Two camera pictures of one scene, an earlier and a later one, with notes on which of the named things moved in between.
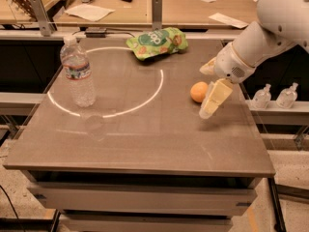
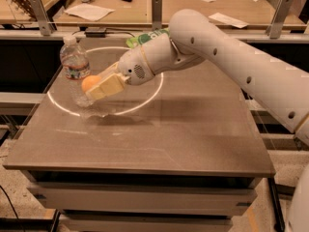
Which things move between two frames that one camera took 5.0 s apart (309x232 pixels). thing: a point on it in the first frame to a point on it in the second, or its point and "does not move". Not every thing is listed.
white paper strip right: x=230 y=21 does not move
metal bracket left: x=45 y=25 does not move
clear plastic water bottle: x=77 y=69 does not move
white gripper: x=230 y=65 to x=131 y=66
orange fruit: x=198 y=91 to x=89 y=81
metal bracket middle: x=156 y=13 does not move
